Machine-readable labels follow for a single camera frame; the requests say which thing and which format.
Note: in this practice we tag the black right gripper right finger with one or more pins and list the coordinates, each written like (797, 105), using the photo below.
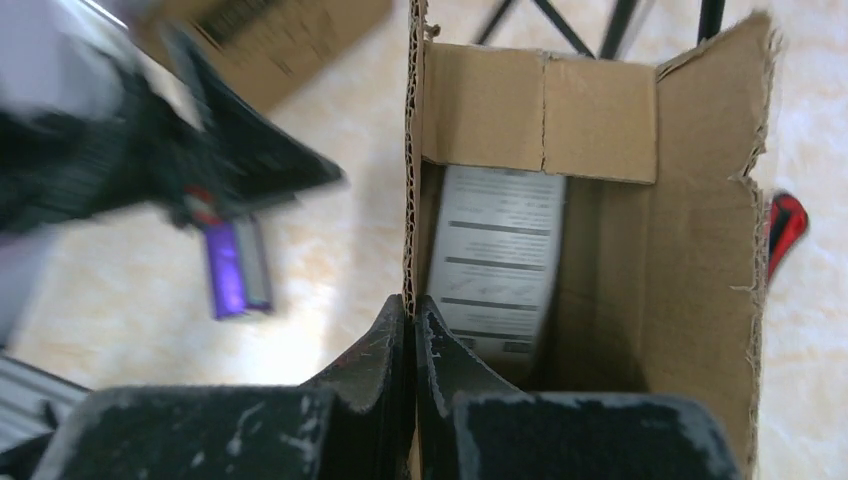
(473, 424)

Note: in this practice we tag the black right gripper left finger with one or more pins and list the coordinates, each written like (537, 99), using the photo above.
(346, 422)

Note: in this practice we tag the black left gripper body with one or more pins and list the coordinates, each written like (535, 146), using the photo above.
(56, 167)

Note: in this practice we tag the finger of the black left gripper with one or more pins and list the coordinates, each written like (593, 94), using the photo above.
(236, 161)

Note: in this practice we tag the purple rectangular box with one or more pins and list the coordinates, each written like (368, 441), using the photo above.
(239, 277)

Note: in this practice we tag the large cardboard express box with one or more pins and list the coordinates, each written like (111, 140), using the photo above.
(265, 50)

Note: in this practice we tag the small cardboard box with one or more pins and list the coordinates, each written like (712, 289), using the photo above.
(666, 245)

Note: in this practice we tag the red black utility knife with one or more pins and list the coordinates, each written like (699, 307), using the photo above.
(788, 223)

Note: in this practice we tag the black tripod stand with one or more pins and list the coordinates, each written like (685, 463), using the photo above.
(613, 30)

